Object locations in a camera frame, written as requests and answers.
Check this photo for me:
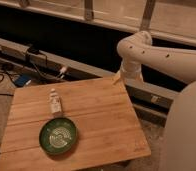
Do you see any wooden board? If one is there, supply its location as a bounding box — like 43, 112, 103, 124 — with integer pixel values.
0, 77, 152, 171

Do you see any green ceramic bowl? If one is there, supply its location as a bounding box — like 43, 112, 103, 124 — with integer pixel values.
39, 117, 78, 155

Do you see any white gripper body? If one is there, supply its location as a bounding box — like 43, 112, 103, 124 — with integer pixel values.
120, 61, 143, 81

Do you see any small white bottle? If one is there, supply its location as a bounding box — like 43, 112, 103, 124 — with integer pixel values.
49, 88, 62, 114

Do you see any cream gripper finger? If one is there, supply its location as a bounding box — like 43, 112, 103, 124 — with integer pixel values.
112, 73, 121, 84

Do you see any blue box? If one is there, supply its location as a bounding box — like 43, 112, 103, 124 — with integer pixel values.
14, 75, 31, 87

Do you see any white plug connector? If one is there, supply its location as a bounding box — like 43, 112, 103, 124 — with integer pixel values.
58, 66, 68, 78

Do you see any metal rail beam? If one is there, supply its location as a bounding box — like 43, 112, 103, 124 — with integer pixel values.
0, 38, 178, 109

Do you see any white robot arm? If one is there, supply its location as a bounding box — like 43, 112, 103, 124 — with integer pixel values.
116, 31, 196, 171

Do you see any black adapter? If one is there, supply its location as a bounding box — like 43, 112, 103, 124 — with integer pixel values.
26, 45, 40, 55

